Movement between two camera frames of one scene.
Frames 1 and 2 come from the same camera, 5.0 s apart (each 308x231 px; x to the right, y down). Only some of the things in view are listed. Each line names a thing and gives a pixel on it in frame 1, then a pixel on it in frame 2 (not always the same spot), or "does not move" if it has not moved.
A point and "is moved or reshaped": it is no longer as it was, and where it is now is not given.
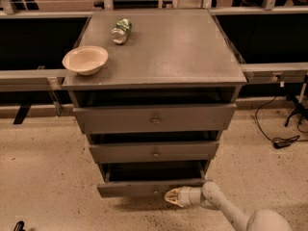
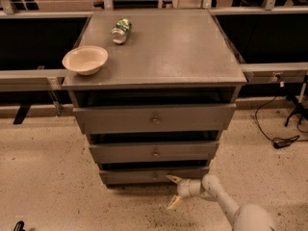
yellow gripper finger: (172, 198) → (174, 201)
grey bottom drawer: (150, 179) is moved or reshaped
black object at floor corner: (19, 226) does not move
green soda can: (120, 31) does not move
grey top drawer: (143, 118) does not move
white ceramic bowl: (85, 60) does not move
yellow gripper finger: (172, 195) → (174, 178)
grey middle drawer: (154, 151) does not move
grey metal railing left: (38, 80) does not move
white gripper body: (185, 196) → (184, 189)
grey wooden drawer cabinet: (155, 114) does not move
